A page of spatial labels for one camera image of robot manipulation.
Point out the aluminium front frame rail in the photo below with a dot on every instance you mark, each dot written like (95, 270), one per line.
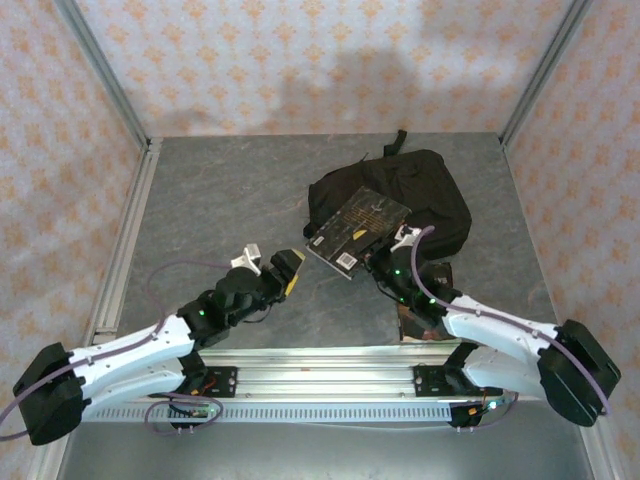
(325, 375)

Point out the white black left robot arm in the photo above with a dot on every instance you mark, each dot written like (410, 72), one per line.
(130, 357)

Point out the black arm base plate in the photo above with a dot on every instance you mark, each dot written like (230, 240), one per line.
(227, 382)
(425, 380)

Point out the aluminium lower frame bar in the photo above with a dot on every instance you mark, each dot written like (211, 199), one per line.
(602, 455)
(47, 462)

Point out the black cover paperback book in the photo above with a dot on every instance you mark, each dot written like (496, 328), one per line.
(355, 225)

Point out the Three Days To See book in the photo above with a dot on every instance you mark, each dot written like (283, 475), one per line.
(442, 280)

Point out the aluminium frame post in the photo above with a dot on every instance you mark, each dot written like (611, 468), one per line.
(102, 67)
(546, 65)

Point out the aluminium side frame rail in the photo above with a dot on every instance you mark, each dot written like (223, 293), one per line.
(125, 250)

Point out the black fabric backpack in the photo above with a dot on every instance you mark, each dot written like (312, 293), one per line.
(425, 180)

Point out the grey metal sheet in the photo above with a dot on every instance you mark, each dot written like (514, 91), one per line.
(325, 455)

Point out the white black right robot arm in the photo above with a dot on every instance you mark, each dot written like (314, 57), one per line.
(500, 330)

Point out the small circuit board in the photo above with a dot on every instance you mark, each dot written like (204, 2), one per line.
(487, 406)
(200, 411)

